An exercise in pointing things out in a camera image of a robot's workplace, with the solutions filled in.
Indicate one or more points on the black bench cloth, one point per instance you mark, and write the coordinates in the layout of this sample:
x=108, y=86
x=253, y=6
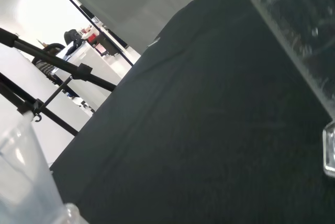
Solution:
x=204, y=129

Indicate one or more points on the red box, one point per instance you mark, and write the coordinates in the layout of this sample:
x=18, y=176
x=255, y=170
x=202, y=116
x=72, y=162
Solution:
x=92, y=37

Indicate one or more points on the black tripod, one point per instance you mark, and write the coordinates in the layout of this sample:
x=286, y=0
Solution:
x=65, y=67

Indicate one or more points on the thin black pole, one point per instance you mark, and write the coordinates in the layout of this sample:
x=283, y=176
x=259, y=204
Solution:
x=89, y=20

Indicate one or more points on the clear round-bottom flask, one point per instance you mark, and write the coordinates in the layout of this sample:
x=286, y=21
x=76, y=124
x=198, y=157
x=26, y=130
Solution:
x=74, y=214

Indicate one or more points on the clear plastic funnel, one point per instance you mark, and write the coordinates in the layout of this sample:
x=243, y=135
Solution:
x=23, y=177

